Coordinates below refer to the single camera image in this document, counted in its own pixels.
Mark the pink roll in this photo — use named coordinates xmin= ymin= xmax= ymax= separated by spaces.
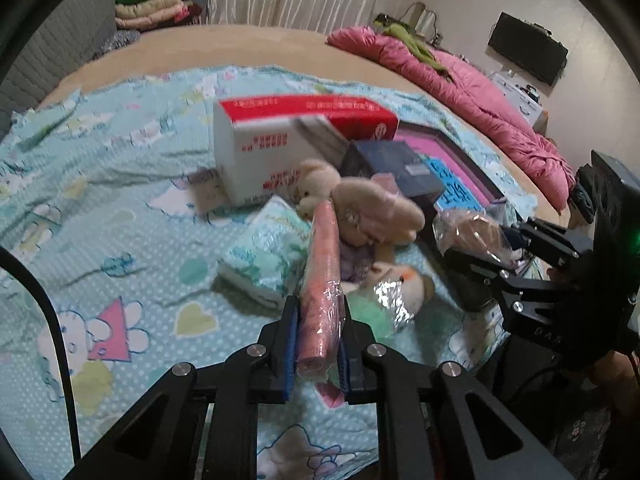
xmin=297 ymin=200 xmax=344 ymax=377

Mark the pink blue book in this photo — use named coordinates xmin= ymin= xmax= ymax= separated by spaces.
xmin=397 ymin=129 xmax=494 ymax=214

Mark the dark floral pillow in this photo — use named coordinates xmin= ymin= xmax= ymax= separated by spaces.
xmin=92 ymin=29 xmax=141 ymax=60

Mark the grey quilted headboard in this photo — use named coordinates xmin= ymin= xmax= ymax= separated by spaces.
xmin=1 ymin=0 xmax=116 ymax=134

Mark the cluttered side table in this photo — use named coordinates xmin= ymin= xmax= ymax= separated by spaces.
xmin=372 ymin=1 xmax=442 ymax=46

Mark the black wall television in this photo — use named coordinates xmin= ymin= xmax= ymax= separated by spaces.
xmin=488 ymin=12 xmax=568 ymax=86

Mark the black cable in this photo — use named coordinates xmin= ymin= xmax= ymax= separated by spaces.
xmin=0 ymin=245 xmax=83 ymax=463

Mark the beige bunny plush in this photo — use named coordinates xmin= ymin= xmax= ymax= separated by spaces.
xmin=294 ymin=158 xmax=425 ymax=283

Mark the teal cartoon bedsheet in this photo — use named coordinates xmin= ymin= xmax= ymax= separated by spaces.
xmin=1 ymin=65 xmax=538 ymax=479

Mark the tan bed blanket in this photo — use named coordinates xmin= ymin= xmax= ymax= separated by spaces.
xmin=44 ymin=25 xmax=570 ymax=223

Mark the red white tissue box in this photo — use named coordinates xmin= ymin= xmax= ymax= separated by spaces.
xmin=213 ymin=94 xmax=399 ymax=206

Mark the mint tissue pack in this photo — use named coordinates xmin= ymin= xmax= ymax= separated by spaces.
xmin=218 ymin=196 xmax=311 ymax=310

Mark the pink quilt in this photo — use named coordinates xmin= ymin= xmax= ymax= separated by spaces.
xmin=326 ymin=26 xmax=575 ymax=211

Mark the dark frame pink tray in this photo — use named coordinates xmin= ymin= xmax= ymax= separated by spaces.
xmin=394 ymin=120 xmax=508 ymax=216

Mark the white drawer cabinet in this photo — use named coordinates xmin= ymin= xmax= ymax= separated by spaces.
xmin=489 ymin=73 xmax=548 ymax=134

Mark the green garment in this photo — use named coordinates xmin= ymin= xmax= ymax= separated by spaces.
xmin=380 ymin=22 xmax=454 ymax=82

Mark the stack of folded blankets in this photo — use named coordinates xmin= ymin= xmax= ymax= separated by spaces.
xmin=115 ymin=0 xmax=207 ymax=32

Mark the dark blue small box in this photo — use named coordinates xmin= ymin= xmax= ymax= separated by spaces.
xmin=340 ymin=140 xmax=444 ymax=208

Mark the green fluffy ball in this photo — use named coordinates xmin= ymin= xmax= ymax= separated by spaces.
xmin=346 ymin=292 xmax=396 ymax=341

